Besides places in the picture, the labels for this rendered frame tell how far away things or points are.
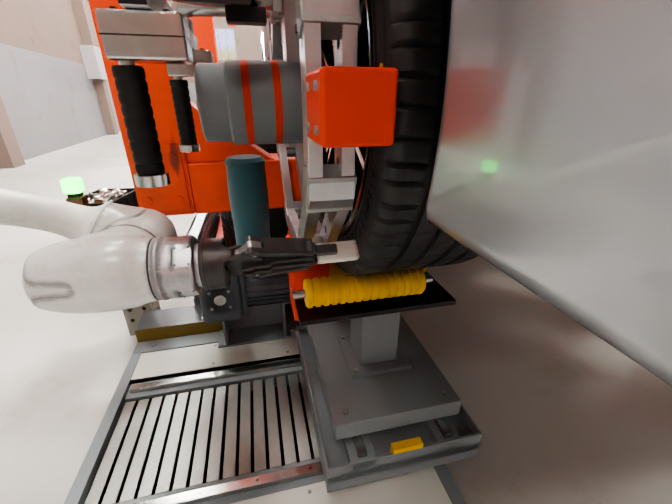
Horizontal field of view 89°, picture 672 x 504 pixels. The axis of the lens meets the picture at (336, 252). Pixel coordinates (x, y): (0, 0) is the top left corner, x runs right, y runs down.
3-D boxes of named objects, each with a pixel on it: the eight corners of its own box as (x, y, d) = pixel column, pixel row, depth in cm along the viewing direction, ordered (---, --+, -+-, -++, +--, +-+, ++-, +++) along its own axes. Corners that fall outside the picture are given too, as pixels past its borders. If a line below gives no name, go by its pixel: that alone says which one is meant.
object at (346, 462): (476, 459, 80) (483, 430, 76) (327, 496, 73) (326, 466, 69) (395, 330, 125) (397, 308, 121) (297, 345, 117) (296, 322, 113)
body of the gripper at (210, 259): (206, 296, 52) (267, 289, 54) (194, 281, 44) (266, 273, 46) (205, 251, 55) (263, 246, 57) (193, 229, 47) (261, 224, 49)
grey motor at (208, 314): (334, 346, 117) (334, 254, 103) (206, 366, 108) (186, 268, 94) (324, 316, 133) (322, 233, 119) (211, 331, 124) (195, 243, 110)
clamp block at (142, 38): (188, 60, 41) (180, 7, 39) (104, 59, 39) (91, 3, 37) (194, 64, 45) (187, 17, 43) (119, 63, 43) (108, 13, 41)
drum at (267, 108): (327, 147, 61) (326, 57, 55) (201, 150, 56) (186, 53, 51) (313, 138, 73) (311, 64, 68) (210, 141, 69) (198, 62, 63)
